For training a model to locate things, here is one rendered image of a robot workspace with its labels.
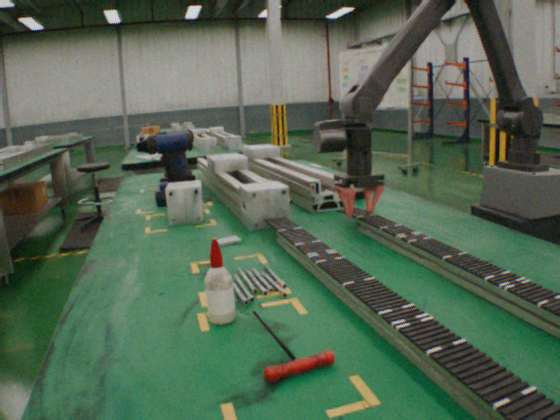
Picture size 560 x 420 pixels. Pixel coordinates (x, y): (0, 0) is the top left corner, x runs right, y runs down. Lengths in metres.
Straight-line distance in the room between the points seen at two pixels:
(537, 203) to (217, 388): 0.90
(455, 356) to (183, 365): 0.30
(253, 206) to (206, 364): 0.55
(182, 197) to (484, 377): 0.86
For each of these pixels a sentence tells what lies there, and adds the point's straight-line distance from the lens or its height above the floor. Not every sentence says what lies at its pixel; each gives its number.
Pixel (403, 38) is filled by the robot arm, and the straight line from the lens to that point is 1.02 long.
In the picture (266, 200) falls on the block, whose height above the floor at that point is 0.85.
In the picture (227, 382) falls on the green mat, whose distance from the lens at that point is 0.49.
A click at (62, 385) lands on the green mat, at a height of 0.78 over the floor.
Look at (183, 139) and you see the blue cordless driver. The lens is 1.36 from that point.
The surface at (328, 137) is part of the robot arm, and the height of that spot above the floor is 0.99.
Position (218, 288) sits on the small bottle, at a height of 0.83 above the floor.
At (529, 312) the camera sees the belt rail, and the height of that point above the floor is 0.79.
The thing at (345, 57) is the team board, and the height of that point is 1.83.
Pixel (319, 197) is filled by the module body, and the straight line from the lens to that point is 1.16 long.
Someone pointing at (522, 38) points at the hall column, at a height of 1.63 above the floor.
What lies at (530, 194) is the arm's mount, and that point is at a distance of 1.14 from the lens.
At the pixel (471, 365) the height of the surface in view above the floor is 0.81.
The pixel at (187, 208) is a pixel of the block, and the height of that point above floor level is 0.82.
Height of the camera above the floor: 1.06
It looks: 14 degrees down
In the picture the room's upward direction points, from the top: 3 degrees counter-clockwise
